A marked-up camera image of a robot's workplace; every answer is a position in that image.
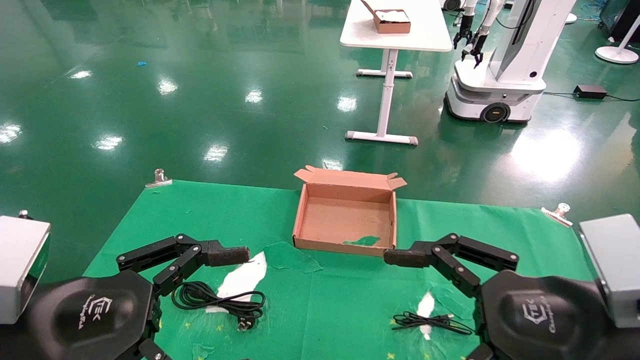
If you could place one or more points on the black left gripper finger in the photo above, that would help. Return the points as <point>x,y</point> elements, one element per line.
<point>154,351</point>
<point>227,256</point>

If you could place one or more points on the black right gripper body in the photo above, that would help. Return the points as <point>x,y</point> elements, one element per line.
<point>545,315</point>

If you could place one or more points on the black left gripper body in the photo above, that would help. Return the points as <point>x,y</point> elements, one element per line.
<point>90,315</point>

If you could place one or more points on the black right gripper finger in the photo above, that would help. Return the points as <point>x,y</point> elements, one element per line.
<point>480,352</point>
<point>405,257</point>

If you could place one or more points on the white robot arm black gripper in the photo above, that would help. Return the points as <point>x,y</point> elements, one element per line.
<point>462,30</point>
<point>477,45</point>

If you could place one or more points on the open brown cardboard box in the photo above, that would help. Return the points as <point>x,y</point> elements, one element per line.
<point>345,220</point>

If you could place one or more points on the small brown cardboard box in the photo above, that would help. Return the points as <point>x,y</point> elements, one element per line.
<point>392,22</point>

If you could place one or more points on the green tablecloth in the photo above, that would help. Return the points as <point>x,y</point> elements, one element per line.
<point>320,295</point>

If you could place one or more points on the silver metal binder clip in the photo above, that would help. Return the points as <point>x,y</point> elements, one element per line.
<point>159,179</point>
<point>559,212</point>

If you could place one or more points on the white wheeled robot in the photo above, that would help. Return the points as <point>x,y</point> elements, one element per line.
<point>515,60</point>

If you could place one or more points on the white round stand base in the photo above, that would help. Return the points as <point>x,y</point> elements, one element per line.
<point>617,54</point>

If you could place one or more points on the black cabinet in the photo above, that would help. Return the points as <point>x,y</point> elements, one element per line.
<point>625,20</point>

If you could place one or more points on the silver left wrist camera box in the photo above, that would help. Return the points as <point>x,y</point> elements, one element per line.
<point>20,265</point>

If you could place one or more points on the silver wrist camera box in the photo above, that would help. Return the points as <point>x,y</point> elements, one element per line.
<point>20,265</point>
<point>615,265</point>

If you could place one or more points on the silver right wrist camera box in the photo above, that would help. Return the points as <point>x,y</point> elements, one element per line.
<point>615,265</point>

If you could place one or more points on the white pedestal table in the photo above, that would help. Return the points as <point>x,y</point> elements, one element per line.
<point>400,35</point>

